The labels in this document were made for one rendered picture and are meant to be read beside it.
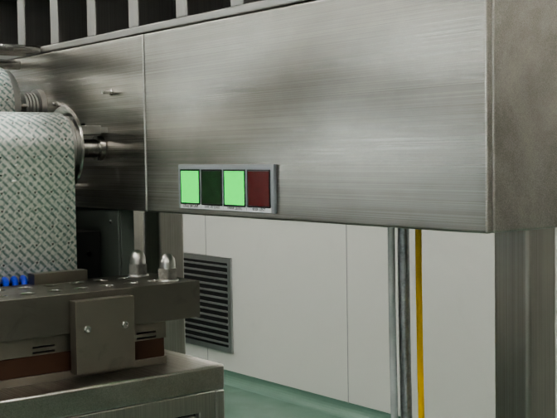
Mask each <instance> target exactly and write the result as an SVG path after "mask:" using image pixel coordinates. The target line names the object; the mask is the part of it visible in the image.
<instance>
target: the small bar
mask: <svg viewBox="0 0 557 418"><path fill-rule="evenodd" d="M82 280H88V275H87V270H85V269H73V270H54V271H44V272H35V273H28V284H33V285H39V284H55V283H65V282H73V281H82Z"/></svg>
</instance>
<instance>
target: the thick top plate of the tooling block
mask: <svg viewBox="0 0 557 418"><path fill-rule="evenodd" d="M147 274H149V276H145V277H128V275H116V276H108V277H99V278H90V279H88V280H82V281H73V282H65V283H55V284H39V285H33V284H20V285H12V286H3V287H0V343H3V342H10V341H17V340H23V339H29V338H42V337H48V336H55V335H61V334H68V333H70V300H77V299H92V298H100V297H108V296H115V295H124V294H129V295H133V300H134V325H139V324H145V323H157V322H164V321H170V320H177V319H184V318H195V317H200V280H195V279H185V278H180V277H177V278H178V279H179V280H178V281H174V282H158V281H157V279H158V274H154V273H147Z"/></svg>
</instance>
